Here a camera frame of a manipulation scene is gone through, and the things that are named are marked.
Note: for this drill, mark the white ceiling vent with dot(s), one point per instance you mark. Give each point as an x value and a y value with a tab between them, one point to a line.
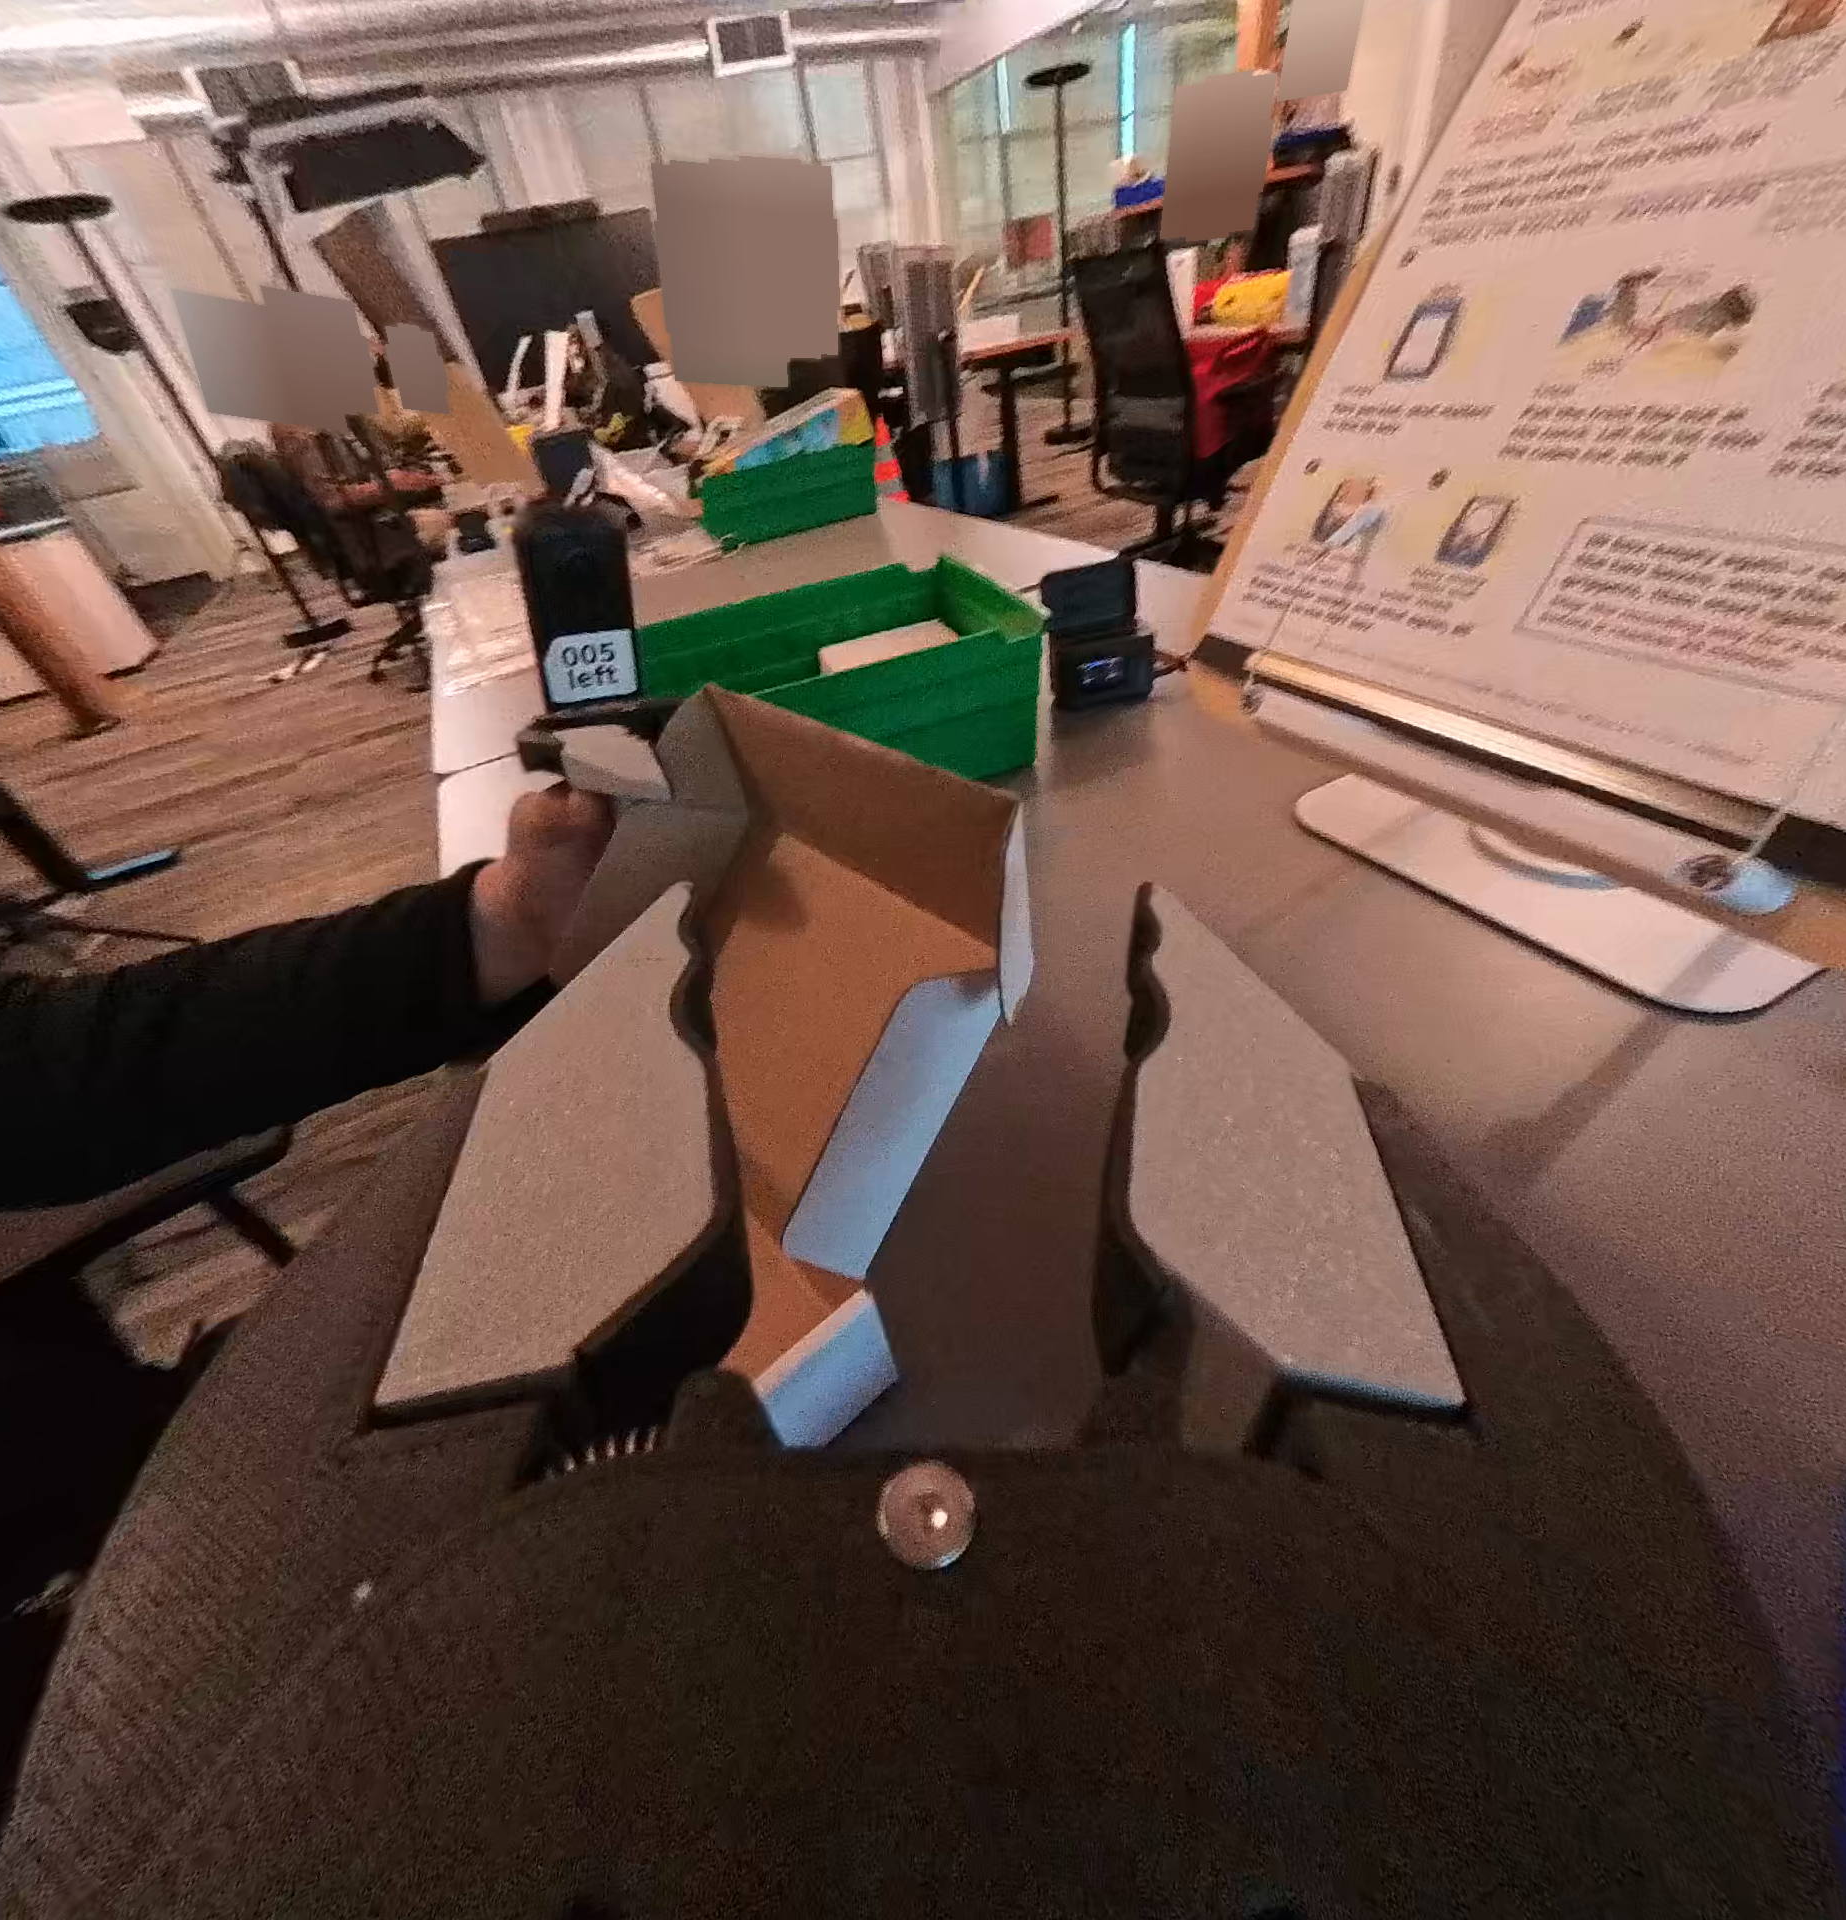
752	46

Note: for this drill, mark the green plastic bin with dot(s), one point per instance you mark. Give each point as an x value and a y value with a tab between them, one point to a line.
787	495
924	706

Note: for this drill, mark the person's left hand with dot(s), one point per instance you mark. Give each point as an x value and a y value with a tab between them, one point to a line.
533	886

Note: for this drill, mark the black studio light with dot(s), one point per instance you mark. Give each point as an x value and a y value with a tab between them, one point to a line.
368	158

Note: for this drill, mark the black panel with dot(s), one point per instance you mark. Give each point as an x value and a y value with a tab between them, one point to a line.
542	293

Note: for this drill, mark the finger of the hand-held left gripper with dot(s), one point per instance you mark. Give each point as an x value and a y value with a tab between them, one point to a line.
616	768

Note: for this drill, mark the brown round post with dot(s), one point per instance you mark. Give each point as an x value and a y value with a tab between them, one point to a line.
32	615

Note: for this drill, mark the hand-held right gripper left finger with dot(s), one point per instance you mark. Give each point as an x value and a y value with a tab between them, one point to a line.
577	1186

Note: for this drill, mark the black office chair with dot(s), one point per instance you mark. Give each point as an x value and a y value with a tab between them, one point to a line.
1142	361

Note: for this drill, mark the instruction sheet on wooden stand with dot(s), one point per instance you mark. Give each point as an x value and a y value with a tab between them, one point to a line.
1839	938

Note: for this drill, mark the person's left forearm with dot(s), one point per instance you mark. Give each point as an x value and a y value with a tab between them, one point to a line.
234	1035

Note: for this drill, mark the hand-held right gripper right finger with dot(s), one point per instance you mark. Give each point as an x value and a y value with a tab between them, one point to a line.
1253	1171

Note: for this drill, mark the colourful printed box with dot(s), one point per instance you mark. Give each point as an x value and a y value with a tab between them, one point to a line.
804	436

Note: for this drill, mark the printed instruction sheet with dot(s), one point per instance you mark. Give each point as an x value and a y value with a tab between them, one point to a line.
1614	450

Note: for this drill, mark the black floor lamp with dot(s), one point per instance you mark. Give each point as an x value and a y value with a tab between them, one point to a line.
62	207
1063	71

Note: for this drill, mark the black device with screen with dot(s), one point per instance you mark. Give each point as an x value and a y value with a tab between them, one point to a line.
1096	608

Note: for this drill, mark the orange traffic cone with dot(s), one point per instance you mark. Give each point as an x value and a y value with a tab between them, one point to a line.
889	473

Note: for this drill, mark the white cabinet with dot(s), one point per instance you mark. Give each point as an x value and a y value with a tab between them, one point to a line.
92	585

